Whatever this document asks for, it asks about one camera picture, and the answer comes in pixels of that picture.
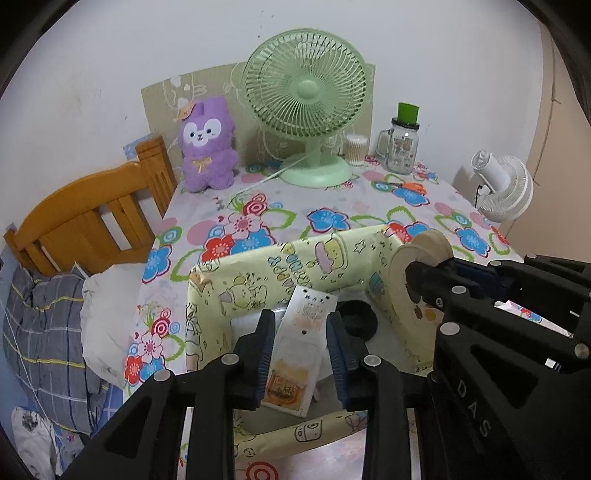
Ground light blue paper sheet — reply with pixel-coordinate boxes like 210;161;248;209
122;134;164;160

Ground cotton swab jar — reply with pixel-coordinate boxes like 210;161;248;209
345;135;369;167

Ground beige door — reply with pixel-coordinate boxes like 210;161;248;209
496;34;591;266

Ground patterned beige board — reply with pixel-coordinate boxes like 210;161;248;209
141;60;376;162

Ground green desk fan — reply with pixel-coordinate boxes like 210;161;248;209
240;28;372;189

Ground purple plush toy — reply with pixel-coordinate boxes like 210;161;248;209
178;96;240;193

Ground orange handled scissors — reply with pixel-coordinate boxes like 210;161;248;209
385;181;426;195

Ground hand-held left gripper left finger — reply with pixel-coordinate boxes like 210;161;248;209
60;309;279;480

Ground yellow fabric storage box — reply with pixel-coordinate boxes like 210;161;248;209
185;226;444;460

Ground grey plaid bedding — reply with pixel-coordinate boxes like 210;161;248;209
0;263;112;435

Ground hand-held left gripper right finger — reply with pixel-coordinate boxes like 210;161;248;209
325;311;431;480

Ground white rectangular box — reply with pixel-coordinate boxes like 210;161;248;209
260;285;335;418

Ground white pillow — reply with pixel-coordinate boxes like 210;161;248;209
81;261;148;398

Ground white fan power cable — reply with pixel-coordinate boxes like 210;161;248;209
233;154;308;195

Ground white stained cloth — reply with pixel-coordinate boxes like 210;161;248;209
10;405;63;480

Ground black round object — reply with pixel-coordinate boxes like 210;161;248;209
336;300;378;342

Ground glass mug jar green lid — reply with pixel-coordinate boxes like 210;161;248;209
376;102;421;175

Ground wooden bed headboard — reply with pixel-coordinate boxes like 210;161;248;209
4;136;178;277

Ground white clip fan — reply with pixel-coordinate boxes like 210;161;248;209
471;150;534;219

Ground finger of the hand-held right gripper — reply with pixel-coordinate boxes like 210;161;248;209
405;260;509;342
451;253;591;320

